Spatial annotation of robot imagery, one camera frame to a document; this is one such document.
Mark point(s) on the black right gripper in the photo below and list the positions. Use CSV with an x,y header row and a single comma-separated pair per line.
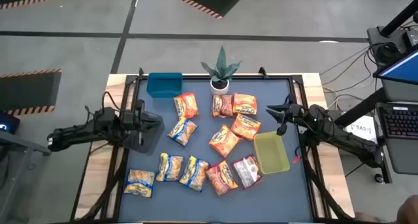
x,y
295,114

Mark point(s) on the red roast beef ramen pack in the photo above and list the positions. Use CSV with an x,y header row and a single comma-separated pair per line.
x,y
247,171

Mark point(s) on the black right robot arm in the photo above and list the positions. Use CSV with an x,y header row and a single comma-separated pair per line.
x,y
343,136

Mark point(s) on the white paper sheet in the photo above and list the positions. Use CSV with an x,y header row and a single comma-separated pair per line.
x,y
365,129

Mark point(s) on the orange chicken ramen pack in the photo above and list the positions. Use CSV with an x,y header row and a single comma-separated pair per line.
x,y
224,141
244,104
186,105
246,127

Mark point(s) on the grey metal desk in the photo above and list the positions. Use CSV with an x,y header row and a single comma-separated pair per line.
x,y
23,144

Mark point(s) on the grey translucent plastic bin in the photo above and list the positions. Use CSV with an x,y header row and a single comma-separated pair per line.
x,y
148,142

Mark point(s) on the snake plant in white pot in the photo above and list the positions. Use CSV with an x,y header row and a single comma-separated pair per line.
x,y
219,87

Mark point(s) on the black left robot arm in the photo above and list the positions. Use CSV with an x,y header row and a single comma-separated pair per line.
x,y
75,136

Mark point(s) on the yellow-green plastic bin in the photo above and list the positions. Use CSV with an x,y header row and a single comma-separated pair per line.
x,y
271,153

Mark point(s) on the black diagonal beam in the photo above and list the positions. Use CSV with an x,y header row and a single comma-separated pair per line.
x,y
362,106

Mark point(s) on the red clip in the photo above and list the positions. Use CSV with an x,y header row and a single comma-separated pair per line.
x,y
296,159

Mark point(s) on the person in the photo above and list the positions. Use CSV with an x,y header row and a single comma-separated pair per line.
x,y
409,211

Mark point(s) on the black caster wheel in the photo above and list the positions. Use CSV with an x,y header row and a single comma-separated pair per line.
x,y
379,178

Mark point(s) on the black computer with blue light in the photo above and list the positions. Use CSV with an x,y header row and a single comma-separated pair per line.
x,y
9,122

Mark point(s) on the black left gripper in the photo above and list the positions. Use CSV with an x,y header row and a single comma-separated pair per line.
x,y
130,121

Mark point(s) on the grey-blue table mat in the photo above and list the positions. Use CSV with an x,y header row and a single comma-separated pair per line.
x,y
209,204

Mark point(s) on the black stand pole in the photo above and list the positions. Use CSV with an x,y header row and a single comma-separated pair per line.
x,y
400,18

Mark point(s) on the teal plastic bin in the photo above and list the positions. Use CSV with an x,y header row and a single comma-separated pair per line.
x,y
165,87

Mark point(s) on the black keyboard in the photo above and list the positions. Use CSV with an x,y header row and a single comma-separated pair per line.
x,y
401,122

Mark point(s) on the blue-screen monitor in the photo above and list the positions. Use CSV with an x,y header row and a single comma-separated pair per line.
x,y
403,69

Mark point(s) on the blue soy sauce ramen pack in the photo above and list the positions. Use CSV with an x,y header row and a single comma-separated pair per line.
x,y
194,174
169,167
139,183
182,131

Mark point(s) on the grey equipment box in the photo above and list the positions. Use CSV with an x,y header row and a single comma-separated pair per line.
x,y
375,34

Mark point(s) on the red-orange beef ramen pack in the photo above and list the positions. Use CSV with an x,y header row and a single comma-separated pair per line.
x,y
222,105
221,178

